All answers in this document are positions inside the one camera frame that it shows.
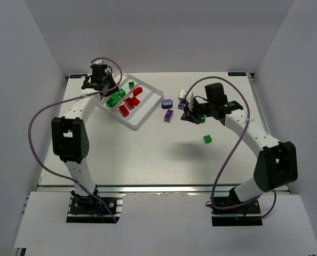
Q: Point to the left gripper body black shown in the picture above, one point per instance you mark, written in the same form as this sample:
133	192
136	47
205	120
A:
95	85

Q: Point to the green bush lego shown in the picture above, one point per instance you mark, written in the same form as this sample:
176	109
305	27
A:
121	93

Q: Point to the red small lego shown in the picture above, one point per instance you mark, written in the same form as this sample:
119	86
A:
127	102

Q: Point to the white divided sorting tray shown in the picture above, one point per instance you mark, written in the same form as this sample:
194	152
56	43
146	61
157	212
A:
149	99

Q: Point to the blue table label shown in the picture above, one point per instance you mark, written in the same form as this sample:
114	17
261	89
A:
236	73
77	76

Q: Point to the purple round flower lego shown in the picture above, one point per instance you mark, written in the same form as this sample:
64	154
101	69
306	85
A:
167	104

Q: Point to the left blue table label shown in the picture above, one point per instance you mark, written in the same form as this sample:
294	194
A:
77	76

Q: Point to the green 2x4 lego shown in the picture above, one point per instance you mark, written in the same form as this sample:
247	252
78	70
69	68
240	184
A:
115	97

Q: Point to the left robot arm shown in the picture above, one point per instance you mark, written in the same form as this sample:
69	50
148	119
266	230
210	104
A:
70	140

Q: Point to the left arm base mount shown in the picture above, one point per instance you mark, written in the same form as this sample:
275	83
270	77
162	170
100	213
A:
86	209

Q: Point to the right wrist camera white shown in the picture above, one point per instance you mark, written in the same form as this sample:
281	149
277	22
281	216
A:
186	98

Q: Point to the right blue table label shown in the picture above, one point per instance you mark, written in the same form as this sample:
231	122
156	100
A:
236	73

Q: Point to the red sloped lego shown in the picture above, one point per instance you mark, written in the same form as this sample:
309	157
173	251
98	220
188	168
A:
137	91

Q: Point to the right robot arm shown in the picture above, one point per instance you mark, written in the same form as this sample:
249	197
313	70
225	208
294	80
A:
276	164

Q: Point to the purple lego brick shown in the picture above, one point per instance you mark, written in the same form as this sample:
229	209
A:
181	106
168	115

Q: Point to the red tall lego in tray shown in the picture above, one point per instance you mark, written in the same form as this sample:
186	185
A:
133	102

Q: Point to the green lego brick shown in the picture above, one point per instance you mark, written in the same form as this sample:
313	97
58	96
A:
207	139

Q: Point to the green square lego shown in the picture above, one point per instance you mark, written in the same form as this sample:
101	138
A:
131	85
111	102

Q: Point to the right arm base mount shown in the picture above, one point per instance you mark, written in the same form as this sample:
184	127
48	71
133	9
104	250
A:
228	211

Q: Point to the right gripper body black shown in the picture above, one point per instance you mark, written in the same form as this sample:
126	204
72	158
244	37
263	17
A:
191	111

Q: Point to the green square lego in tray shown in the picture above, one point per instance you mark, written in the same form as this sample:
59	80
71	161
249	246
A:
111	102

